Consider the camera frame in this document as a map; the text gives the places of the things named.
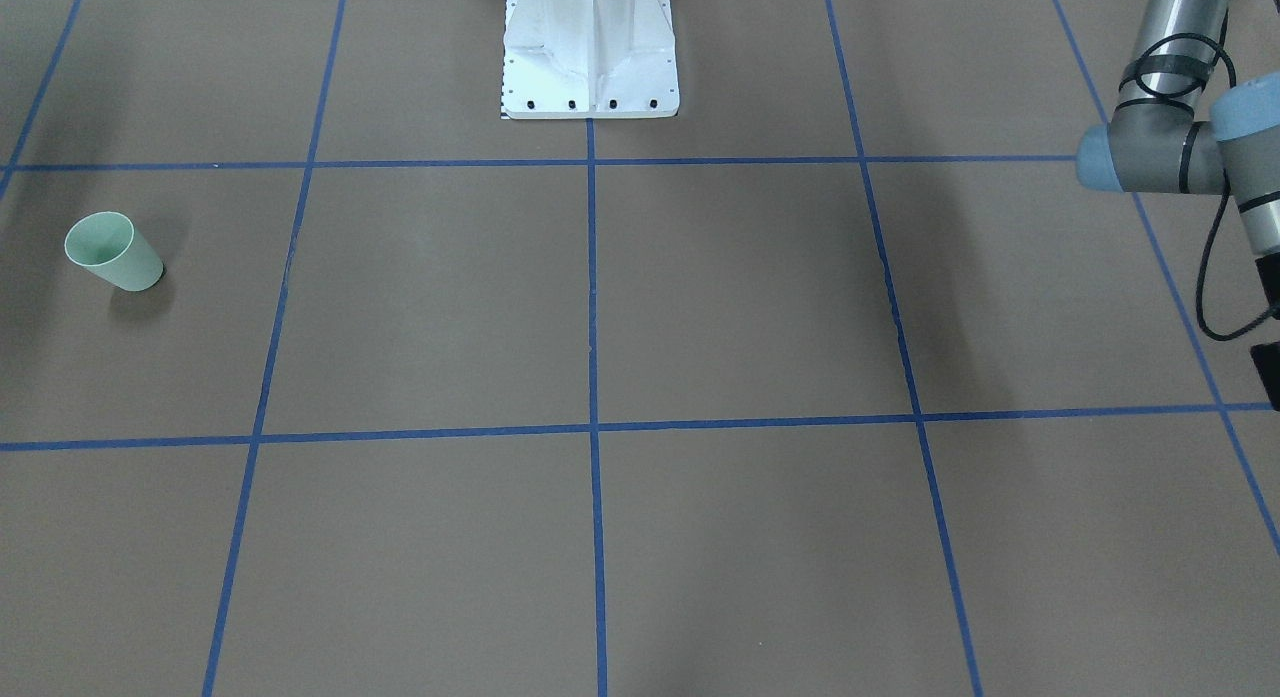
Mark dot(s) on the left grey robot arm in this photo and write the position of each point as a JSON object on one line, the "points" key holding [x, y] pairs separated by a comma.
{"points": [[1155, 144]]}

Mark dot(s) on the pale green plastic cup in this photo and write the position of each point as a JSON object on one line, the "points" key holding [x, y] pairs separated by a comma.
{"points": [[109, 246]]}

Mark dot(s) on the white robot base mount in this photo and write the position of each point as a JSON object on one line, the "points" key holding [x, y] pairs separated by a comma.
{"points": [[589, 59]]}

